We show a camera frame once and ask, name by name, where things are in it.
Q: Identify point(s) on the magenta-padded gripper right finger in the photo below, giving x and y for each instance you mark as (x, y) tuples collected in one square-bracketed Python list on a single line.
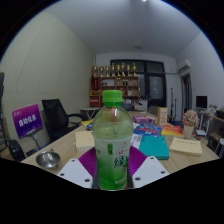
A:
[(137, 159)]

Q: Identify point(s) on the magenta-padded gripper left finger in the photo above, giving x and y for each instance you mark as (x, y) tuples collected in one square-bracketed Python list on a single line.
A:
[(87, 162)]

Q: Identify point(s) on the green drink bottle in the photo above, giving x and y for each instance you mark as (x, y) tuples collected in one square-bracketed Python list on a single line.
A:
[(112, 140)]

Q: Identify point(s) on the white printed paper booklet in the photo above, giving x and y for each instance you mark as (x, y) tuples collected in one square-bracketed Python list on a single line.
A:
[(136, 140)]

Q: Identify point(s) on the teal book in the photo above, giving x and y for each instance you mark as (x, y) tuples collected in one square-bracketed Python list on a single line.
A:
[(154, 147)]

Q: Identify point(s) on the cream yellow book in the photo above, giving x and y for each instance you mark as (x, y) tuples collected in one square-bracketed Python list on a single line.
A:
[(84, 140)]

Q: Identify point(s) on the blue package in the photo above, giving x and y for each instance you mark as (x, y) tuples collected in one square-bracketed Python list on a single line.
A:
[(148, 129)]

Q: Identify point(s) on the small steel cup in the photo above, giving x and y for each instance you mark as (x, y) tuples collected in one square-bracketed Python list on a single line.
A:
[(48, 159)]

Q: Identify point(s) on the pink box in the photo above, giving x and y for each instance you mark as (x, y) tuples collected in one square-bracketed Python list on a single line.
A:
[(143, 119)]

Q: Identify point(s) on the orange red book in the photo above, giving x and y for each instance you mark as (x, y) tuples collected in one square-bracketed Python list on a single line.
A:
[(172, 130)]

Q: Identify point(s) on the upright orange carton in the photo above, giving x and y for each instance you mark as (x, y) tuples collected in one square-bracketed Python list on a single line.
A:
[(162, 116)]

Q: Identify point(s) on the beige notebook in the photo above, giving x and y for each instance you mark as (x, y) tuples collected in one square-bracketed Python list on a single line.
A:
[(185, 146)]

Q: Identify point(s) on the small round side table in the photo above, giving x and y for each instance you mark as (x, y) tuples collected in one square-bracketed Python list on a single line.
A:
[(89, 110)]

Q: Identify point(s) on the black office chair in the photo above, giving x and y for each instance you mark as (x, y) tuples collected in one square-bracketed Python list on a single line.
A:
[(55, 116)]

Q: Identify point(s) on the vase with pink flowers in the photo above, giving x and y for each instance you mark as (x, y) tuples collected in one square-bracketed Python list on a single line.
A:
[(190, 120)]

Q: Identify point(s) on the purple sign board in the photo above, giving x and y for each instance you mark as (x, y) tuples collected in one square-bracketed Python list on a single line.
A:
[(27, 121)]

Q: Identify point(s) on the black framed glass door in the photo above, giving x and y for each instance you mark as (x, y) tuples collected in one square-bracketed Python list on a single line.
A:
[(155, 86)]

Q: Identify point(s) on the wooden shelf unit with trophies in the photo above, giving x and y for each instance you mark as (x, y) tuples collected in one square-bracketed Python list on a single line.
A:
[(115, 85)]

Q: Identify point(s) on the black computer monitor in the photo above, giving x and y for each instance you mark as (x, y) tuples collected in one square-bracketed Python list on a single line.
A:
[(201, 101)]

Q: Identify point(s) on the silver ribbed suitcase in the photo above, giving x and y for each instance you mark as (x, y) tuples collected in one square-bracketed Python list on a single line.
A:
[(2, 136)]

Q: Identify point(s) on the white air conditioner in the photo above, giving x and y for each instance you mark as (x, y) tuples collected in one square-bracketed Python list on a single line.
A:
[(184, 65)]

